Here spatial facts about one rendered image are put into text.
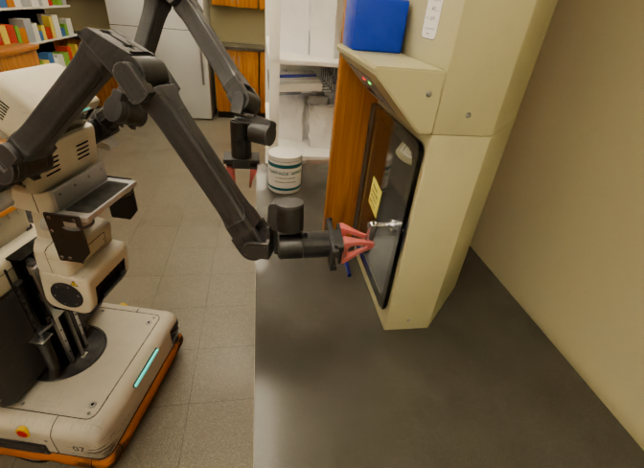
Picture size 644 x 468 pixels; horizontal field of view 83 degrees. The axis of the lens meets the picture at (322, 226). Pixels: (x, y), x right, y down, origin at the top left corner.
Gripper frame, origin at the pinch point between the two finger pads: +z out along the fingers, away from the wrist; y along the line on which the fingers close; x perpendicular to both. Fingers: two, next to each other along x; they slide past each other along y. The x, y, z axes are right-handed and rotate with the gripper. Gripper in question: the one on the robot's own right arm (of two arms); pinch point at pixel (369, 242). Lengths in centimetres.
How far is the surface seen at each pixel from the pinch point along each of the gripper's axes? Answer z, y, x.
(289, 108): -9, 129, 33
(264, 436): -23.5, -31.9, 13.8
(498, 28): 13.1, 2.8, -42.1
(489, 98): 14.7, 0.7, -32.4
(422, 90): 3.0, 0.8, -33.4
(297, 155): -10, 63, 20
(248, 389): -34, 19, 121
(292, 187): -12, 59, 31
